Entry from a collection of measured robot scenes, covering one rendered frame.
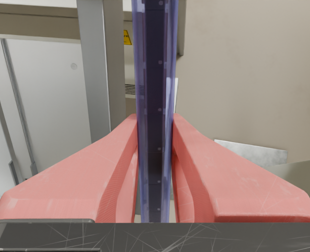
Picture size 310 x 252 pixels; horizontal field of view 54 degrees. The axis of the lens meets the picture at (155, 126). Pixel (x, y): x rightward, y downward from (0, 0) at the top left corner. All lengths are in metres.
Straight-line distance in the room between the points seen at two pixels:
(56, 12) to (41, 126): 0.31
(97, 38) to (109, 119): 0.07
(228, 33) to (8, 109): 1.00
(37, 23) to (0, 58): 0.35
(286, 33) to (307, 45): 0.09
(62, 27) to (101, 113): 0.38
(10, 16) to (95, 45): 0.41
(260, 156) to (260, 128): 0.10
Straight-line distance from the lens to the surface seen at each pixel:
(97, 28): 0.23
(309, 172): 0.53
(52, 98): 0.29
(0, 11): 0.64
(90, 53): 0.24
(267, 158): 1.11
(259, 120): 1.13
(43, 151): 0.33
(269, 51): 1.22
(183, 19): 0.94
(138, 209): 0.31
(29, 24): 0.65
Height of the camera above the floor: 1.07
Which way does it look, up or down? 79 degrees down
